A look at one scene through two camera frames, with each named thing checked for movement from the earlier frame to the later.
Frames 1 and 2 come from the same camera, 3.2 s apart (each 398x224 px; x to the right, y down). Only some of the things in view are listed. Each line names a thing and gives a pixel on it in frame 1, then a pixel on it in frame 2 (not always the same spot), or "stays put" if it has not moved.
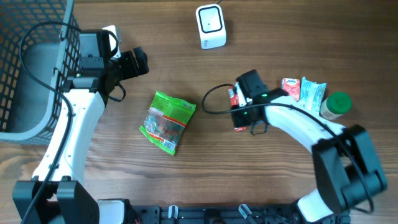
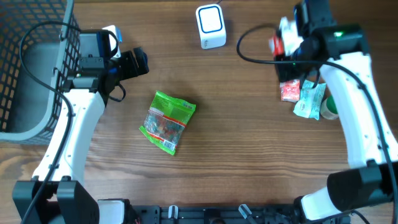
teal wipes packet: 311,94 stays put
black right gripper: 237,112 → 285,70
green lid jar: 335,105 stays put
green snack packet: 165,121 stays put
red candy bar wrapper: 235,102 → 276,46
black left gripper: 130,64 stays put
